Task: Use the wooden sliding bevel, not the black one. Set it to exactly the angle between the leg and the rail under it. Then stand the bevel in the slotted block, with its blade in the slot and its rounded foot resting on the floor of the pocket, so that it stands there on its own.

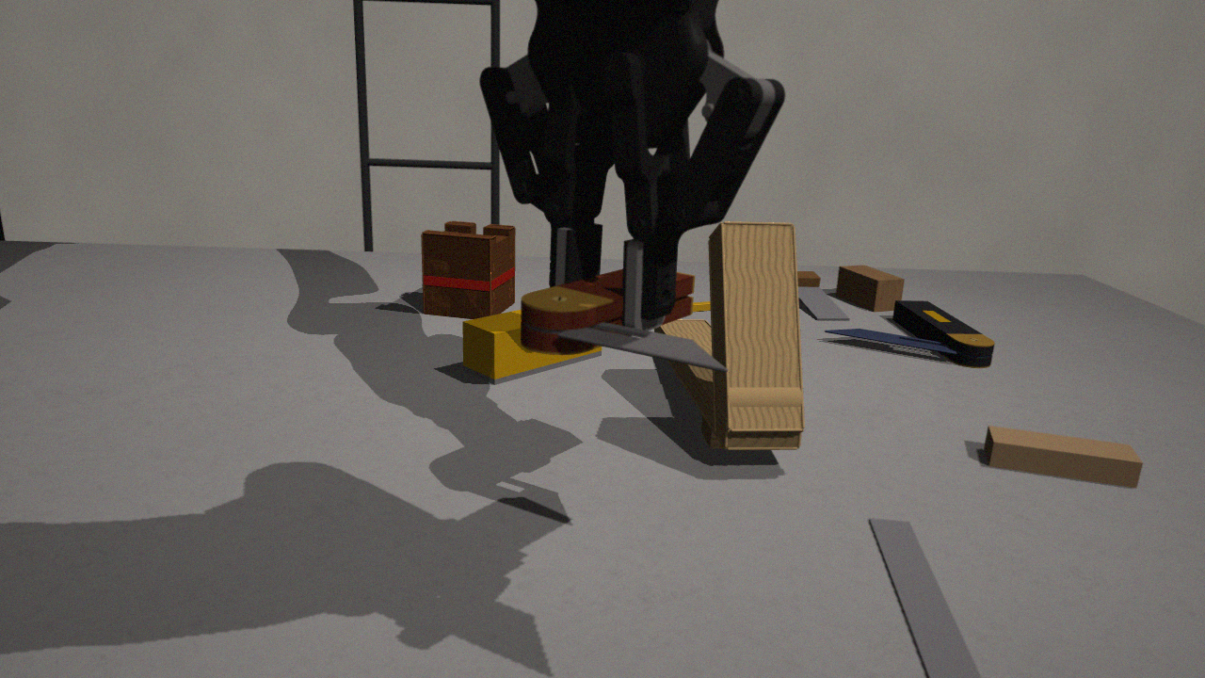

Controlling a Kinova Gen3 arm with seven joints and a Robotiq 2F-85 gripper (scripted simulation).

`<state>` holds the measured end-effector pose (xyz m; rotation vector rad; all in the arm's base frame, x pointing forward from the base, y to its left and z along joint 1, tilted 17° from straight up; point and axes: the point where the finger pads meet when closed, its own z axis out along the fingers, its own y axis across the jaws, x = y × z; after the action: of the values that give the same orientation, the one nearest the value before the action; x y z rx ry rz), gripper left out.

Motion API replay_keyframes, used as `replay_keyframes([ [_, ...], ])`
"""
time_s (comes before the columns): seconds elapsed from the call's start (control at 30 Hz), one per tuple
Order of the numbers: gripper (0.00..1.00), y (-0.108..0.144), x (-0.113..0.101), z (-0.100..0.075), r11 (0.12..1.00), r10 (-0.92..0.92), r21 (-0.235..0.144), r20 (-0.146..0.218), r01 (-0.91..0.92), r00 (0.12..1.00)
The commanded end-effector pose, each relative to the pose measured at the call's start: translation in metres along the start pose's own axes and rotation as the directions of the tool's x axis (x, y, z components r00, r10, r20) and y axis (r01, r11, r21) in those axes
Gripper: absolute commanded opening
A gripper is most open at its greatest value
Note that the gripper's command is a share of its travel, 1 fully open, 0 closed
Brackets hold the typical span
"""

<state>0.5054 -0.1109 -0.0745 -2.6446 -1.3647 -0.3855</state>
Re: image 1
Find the grey flat bar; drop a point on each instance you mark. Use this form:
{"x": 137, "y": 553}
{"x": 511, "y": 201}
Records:
{"x": 939, "y": 642}

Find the yellow rectangular block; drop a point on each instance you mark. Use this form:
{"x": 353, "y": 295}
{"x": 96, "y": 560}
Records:
{"x": 492, "y": 350}

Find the brown rectangular wooden block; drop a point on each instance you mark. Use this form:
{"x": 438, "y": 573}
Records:
{"x": 1064, "y": 456}

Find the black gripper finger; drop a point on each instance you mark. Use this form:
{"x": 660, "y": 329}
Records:
{"x": 570, "y": 185}
{"x": 691, "y": 192}

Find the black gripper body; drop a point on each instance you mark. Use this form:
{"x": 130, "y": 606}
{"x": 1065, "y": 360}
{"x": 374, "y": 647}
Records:
{"x": 668, "y": 36}

